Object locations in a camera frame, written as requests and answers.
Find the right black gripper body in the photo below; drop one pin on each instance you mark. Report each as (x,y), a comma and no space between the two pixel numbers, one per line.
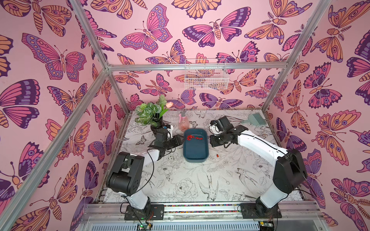
(215,140)

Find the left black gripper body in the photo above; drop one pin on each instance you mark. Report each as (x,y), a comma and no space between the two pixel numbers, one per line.
(171,144)

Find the teal plastic storage box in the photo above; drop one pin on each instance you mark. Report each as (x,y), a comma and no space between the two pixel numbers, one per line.
(195,146)

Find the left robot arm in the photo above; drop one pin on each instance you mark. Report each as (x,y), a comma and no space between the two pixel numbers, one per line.
(126,173)

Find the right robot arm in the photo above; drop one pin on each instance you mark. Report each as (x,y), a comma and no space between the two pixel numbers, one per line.
(289,168)

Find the pink spray bottle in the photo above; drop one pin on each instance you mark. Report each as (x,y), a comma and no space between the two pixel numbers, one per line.
(184,123)

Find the green plant in black vase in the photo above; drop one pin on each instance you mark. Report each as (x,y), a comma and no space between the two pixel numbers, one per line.
(151,114)

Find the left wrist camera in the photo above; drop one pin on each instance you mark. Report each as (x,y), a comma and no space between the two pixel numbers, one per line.
(169,128)

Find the white wire basket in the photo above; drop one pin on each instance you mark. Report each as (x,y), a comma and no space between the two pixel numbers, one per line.
(206,76)

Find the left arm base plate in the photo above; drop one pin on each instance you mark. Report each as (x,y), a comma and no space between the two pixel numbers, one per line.
(144,212)

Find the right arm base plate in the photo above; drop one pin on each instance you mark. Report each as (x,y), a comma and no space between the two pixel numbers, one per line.
(258,211)

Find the aluminium front rail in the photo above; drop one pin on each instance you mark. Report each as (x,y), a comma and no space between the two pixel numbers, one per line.
(285,210)

